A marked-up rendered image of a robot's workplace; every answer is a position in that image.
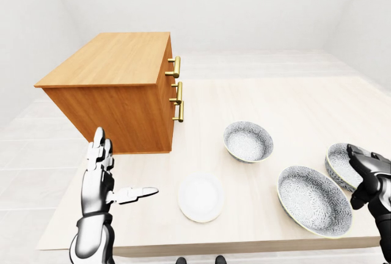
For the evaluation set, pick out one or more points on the white plate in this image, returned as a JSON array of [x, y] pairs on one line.
[[200, 197]]

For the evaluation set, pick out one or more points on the small dark shape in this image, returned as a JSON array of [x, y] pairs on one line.
[[220, 259], [181, 260]]

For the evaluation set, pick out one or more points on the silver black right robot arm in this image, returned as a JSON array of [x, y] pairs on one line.
[[385, 233]]

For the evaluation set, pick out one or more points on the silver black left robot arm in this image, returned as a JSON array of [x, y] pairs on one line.
[[91, 239]]

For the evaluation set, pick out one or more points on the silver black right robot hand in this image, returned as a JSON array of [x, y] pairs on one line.
[[369, 172]]

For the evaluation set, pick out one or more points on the wooden cabinet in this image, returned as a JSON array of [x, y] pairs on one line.
[[116, 74]]

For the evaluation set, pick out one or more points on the patterned black white bowl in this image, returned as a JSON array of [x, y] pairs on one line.
[[340, 163], [314, 203], [248, 141]]

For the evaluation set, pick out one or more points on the wooden cabinet drawer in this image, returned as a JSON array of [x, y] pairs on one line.
[[170, 132], [168, 102], [166, 62]]

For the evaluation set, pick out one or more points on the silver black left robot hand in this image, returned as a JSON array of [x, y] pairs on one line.
[[96, 184]]

